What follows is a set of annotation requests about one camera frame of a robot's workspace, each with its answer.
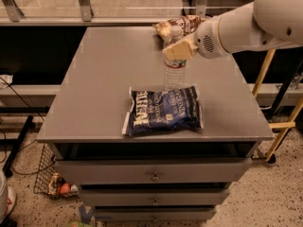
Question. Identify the middle grey drawer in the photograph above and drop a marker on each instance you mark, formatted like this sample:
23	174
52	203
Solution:
153	197

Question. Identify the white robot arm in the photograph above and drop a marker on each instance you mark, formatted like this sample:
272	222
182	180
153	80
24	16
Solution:
258	26

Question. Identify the top grey drawer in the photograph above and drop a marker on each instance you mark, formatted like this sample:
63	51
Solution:
153	171

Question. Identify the brown chip bag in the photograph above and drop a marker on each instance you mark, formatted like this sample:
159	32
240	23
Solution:
187	24

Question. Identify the clear plastic water bottle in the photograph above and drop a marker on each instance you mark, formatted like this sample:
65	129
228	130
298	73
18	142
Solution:
175	70

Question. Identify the black metal frame leg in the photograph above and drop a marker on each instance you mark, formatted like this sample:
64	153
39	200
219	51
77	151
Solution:
16	144

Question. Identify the black wire basket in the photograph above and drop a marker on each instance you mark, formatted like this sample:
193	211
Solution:
45	170

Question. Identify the grey drawer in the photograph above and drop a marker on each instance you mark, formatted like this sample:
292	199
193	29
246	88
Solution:
153	171
154	214
153	197

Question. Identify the white container at left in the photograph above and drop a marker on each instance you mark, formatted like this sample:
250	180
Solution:
7	202

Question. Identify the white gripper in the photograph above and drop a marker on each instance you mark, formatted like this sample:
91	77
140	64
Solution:
206	40

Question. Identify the bottom grey drawer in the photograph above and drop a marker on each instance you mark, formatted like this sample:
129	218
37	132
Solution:
154	214

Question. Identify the grey drawer cabinet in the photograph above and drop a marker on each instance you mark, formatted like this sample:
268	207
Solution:
136	152

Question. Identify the snack packets in basket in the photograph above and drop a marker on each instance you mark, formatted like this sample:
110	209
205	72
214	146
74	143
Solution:
58	187

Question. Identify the grey metal railing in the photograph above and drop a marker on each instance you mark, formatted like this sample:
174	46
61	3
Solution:
98	12

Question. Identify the blue chip bag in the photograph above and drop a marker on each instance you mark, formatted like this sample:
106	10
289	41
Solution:
171	110

